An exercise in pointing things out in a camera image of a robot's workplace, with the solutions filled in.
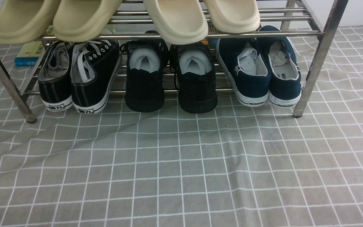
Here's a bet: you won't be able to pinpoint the navy slip-on shoe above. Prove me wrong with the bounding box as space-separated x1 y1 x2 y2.
256 36 302 108
216 38 271 107

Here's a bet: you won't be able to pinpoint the stainless steel shoe rack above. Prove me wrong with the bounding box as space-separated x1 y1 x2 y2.
0 0 348 124

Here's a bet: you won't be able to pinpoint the black knit sneaker right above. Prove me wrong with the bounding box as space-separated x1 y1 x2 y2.
169 42 218 114

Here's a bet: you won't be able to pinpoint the black knit sneaker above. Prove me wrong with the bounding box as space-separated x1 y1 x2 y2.
169 42 218 114
120 39 169 113

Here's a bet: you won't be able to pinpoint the black knit sneaker left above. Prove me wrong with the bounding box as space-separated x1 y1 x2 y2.
120 39 169 113

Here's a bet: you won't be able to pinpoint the black and orange book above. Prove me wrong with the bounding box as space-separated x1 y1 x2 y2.
201 22 218 50

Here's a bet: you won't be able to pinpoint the grey checked tablecloth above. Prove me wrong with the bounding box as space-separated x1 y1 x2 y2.
0 26 363 227

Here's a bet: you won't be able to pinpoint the cream foam slipper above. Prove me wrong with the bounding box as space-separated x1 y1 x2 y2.
143 0 208 45
204 0 260 34

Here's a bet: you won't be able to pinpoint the black canvas sneaker white laces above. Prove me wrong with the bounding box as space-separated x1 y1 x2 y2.
70 40 122 115

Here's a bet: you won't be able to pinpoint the cream foam slipper far right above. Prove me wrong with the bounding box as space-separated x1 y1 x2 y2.
204 0 260 34

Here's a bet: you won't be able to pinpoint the black canvas sneaker left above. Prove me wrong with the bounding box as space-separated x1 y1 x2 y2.
37 41 74 112

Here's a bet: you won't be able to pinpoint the tan foam slipper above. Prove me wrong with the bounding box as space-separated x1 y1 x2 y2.
0 0 61 44
52 0 122 43

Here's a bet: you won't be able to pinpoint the green and blue book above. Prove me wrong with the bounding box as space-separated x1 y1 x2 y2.
14 41 52 67

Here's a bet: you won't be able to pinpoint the tan foam slipper far left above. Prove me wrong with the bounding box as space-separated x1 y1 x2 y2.
0 0 61 44

